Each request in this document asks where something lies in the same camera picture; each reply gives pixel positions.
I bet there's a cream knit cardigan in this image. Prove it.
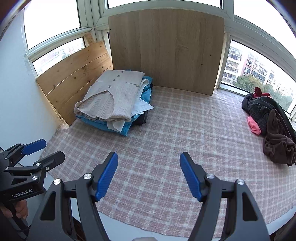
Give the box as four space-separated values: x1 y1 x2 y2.
74 70 149 121

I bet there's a left hand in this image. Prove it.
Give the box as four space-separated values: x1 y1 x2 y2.
1 200 29 219

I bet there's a pine plank board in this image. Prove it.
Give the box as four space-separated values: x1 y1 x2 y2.
37 34 113 125

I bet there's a pink plaid table cloth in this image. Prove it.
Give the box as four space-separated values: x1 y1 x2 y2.
42 86 295 237

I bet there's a dark brown velvet garment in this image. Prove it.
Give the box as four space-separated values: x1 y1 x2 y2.
263 109 295 167

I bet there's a pink garment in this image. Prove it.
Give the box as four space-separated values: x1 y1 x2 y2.
247 116 261 136

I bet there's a white folded garment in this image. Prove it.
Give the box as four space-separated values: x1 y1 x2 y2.
107 79 154 132

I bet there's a blue folded garment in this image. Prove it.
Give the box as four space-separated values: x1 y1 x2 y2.
76 76 153 137

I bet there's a dark red garment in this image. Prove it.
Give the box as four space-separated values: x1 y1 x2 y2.
253 87 270 98

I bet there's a light wooden board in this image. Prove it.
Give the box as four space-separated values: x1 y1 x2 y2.
108 9 224 95

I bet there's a window frame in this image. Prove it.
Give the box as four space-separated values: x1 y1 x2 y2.
21 0 296 121

